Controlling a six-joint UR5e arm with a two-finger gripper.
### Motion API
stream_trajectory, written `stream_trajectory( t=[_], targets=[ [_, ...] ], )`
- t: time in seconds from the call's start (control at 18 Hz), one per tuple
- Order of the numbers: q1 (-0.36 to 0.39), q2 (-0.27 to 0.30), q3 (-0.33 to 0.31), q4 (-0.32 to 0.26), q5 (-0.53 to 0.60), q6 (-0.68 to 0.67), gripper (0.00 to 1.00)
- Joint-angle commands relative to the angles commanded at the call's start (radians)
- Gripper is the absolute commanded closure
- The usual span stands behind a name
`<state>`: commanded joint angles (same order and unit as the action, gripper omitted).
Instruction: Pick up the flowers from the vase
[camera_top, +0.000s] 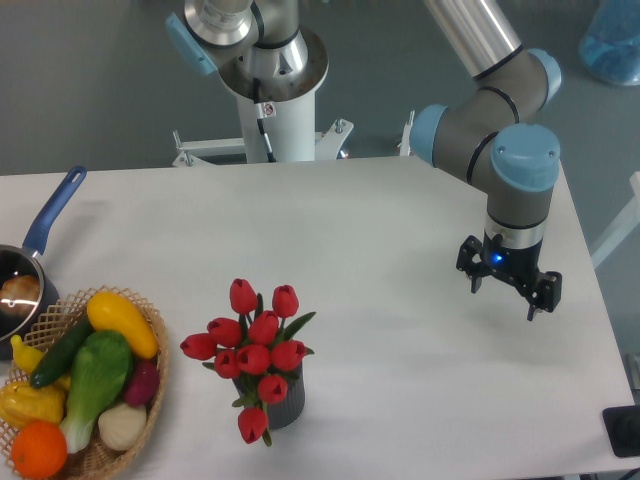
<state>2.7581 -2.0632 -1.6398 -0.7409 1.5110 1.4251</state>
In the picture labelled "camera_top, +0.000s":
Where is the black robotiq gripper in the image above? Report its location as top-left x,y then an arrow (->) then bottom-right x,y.
456,235 -> 562,321

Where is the red tulip bouquet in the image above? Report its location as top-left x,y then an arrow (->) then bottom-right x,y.
180,279 -> 315,447

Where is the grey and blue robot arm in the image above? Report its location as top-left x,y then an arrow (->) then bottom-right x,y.
165,1 -> 562,313

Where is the dark grey ribbed vase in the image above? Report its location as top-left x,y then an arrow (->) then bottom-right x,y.
233,363 -> 306,434

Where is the black device at edge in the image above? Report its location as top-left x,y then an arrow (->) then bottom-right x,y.
602,405 -> 640,458

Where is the yellow squash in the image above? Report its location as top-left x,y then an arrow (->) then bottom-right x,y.
86,291 -> 159,360

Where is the white garlic bulb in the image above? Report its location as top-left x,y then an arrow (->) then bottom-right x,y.
98,402 -> 147,451

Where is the green bok choy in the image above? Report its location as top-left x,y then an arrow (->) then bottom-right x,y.
60,330 -> 133,455

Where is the woven wicker basket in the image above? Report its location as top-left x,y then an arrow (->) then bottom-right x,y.
1,286 -> 169,479

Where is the dark green cucumber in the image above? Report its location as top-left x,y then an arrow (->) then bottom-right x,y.
29,317 -> 94,389

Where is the brown bread roll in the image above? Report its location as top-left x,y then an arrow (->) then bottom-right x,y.
1,275 -> 40,319

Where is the small yellow banana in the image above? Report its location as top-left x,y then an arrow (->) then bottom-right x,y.
10,335 -> 45,375

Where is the orange fruit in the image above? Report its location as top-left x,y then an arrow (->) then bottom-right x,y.
10,421 -> 67,479

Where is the yellow bell pepper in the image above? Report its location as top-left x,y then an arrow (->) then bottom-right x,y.
1,381 -> 66,430

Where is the white frame at right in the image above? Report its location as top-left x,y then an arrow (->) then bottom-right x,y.
590,171 -> 639,269

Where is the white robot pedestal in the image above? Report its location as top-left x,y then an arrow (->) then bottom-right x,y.
171,24 -> 416,168

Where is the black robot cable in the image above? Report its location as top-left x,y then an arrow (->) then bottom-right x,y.
251,77 -> 277,164

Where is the blue handled saucepan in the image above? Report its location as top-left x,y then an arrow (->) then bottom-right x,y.
1,166 -> 87,361

